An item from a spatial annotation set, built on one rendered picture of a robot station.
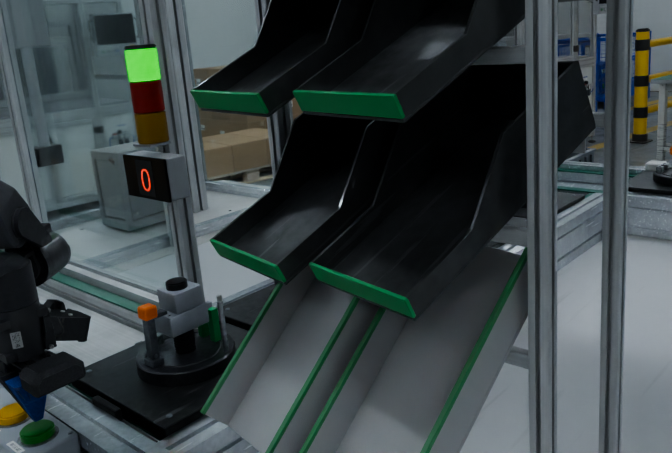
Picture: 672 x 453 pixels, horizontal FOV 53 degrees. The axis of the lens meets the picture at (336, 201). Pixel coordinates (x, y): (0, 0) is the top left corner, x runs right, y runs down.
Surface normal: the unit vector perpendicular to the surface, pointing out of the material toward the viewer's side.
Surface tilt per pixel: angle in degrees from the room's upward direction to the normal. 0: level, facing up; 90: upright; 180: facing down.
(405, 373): 45
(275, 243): 25
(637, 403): 0
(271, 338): 90
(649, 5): 90
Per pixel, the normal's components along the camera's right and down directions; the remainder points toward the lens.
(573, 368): -0.08, -0.97
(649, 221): -0.67, 0.24
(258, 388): -0.62, -0.53
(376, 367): 0.62, 0.15
